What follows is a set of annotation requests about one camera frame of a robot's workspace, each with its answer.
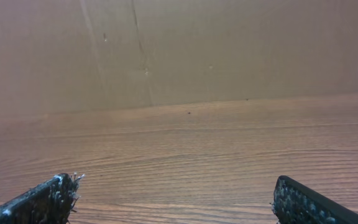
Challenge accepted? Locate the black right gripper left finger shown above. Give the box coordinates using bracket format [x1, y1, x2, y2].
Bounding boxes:
[0, 173, 85, 224]

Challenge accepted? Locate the brown cardboard wall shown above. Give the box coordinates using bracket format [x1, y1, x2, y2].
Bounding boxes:
[0, 1, 358, 117]

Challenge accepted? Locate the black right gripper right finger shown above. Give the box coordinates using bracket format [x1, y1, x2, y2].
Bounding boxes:
[272, 175, 358, 224]

